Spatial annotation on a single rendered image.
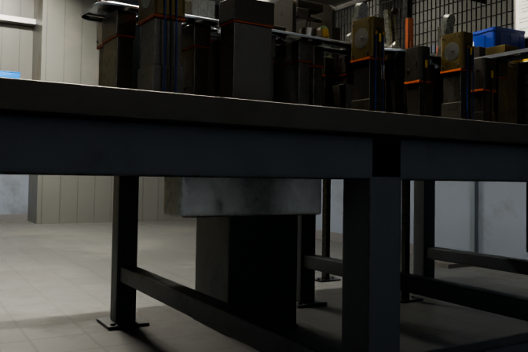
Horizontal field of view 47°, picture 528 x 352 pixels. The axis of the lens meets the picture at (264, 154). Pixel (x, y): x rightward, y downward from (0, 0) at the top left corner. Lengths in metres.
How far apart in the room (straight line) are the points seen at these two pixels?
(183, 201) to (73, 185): 6.28
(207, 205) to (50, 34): 6.44
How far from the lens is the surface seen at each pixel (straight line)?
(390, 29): 2.36
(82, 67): 7.59
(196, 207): 1.22
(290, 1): 2.11
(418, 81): 1.93
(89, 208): 7.53
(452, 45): 2.04
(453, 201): 4.62
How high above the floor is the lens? 0.58
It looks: 2 degrees up
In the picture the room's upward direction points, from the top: 1 degrees clockwise
